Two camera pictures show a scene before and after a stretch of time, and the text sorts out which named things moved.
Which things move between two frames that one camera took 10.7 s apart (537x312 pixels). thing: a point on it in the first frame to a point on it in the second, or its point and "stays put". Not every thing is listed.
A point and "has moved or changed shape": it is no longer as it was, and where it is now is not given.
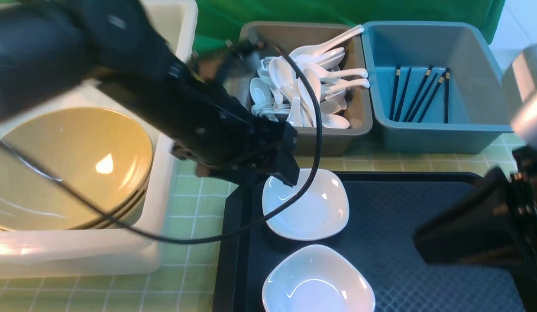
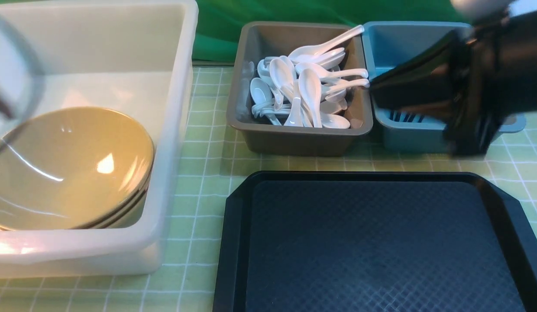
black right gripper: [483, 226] to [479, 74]
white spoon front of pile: [335, 121] stays put
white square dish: [323, 210] has moved or changed shape
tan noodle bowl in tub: [115, 186] stays put
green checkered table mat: [184, 277] stays put
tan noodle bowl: [67, 169] stays put
